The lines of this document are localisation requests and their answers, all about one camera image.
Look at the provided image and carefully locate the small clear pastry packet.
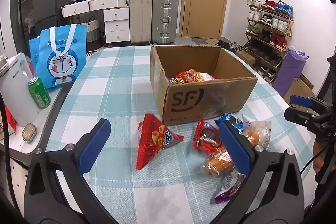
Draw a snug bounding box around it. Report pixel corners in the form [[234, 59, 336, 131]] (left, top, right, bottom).
[[241, 115, 272, 149]]

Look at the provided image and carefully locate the purple candy bag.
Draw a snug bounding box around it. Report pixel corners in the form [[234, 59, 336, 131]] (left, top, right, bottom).
[[210, 169, 246, 204]]

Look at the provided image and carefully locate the blue Oreo cookie packet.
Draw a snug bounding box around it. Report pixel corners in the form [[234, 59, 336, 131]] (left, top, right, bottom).
[[214, 113, 244, 134]]

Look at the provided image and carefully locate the red Oreo cookie packet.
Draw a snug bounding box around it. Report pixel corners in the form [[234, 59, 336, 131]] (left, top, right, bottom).
[[193, 119, 223, 155]]

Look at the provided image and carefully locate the red triangular corn snack bag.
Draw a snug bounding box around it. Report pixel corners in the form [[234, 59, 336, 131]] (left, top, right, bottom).
[[136, 113, 184, 170]]

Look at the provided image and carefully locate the orange noodle snack bag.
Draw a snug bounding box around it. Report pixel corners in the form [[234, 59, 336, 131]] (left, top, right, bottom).
[[168, 68, 216, 85]]

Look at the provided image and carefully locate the clear bag orange cake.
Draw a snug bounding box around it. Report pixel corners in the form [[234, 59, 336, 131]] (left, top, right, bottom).
[[201, 147, 235, 176]]

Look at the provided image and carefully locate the person's right hand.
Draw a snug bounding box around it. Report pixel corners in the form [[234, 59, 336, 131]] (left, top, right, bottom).
[[313, 137, 327, 174]]

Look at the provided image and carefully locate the purple rolled yoga mat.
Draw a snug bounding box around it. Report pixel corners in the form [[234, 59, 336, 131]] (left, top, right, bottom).
[[272, 47, 309, 97]]

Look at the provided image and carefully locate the small earbuds case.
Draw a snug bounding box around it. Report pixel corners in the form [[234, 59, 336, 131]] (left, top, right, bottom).
[[22, 123, 37, 143]]

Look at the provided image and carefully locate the small cardboard box on floor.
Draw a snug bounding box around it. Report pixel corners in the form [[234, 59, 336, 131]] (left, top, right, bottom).
[[235, 51, 256, 67]]

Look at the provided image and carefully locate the green soda can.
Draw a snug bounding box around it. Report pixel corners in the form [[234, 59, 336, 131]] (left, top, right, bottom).
[[29, 76, 51, 109]]

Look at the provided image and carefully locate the wooden shoe rack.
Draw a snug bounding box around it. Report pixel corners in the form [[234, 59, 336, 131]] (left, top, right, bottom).
[[243, 3, 294, 83]]

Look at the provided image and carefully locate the brown SF cardboard box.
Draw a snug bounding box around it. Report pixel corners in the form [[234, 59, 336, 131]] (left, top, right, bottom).
[[150, 46, 258, 125]]

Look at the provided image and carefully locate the blue Doraemon gift bag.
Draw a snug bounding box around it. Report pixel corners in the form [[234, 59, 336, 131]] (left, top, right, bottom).
[[29, 24, 87, 89]]

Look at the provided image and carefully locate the white electric kettle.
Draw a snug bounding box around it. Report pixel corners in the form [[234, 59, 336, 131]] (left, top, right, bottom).
[[1, 53, 39, 127]]

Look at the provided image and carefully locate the woven laundry basket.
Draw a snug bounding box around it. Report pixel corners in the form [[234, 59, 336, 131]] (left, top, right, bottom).
[[80, 16, 102, 52]]

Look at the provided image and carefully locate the white drawer desk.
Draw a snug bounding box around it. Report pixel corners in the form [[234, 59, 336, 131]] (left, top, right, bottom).
[[62, 0, 130, 44]]

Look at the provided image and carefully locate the beige hard suitcase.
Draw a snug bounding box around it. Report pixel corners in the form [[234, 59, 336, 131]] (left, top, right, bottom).
[[129, 0, 153, 44]]

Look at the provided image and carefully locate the silver hard suitcase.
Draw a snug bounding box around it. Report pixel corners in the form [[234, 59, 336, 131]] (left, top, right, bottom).
[[151, 0, 179, 45]]

